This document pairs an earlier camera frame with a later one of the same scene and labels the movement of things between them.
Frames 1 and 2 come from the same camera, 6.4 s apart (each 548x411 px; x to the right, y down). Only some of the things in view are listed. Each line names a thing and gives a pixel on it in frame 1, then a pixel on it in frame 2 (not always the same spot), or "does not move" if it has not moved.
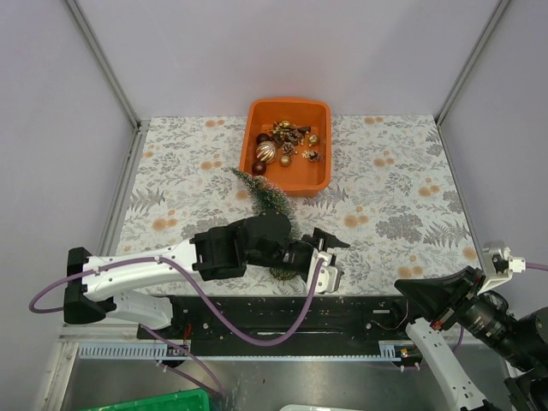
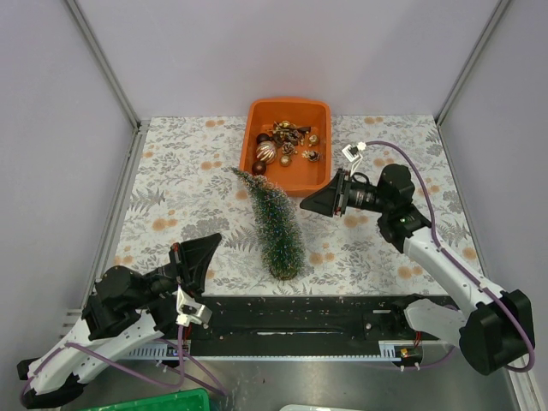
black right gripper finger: (434, 295) → (326, 200)
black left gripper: (329, 242) → (190, 259)
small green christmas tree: (266, 197) does not move
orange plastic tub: (288, 141) does not move
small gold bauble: (285, 161) does not move
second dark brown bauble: (263, 137) does not move
